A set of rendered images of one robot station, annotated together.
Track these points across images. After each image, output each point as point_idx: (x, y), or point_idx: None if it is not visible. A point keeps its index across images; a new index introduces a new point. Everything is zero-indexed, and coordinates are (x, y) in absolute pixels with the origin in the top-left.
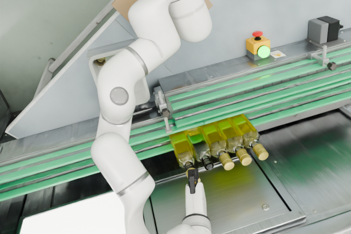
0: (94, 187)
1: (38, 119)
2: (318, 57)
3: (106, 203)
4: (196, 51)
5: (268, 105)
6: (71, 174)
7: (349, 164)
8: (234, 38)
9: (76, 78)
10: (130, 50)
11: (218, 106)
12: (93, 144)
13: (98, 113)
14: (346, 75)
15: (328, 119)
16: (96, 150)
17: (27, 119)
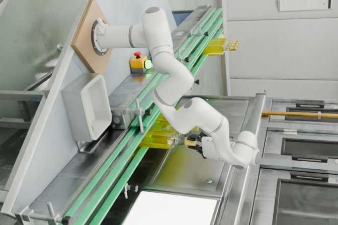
0: (106, 222)
1: (33, 182)
2: (175, 58)
3: (143, 209)
4: (111, 76)
5: None
6: (104, 205)
7: (220, 112)
8: (124, 61)
9: (56, 122)
10: (166, 52)
11: (150, 107)
12: (195, 105)
13: (70, 155)
14: (186, 67)
15: (183, 103)
16: (200, 106)
17: (25, 186)
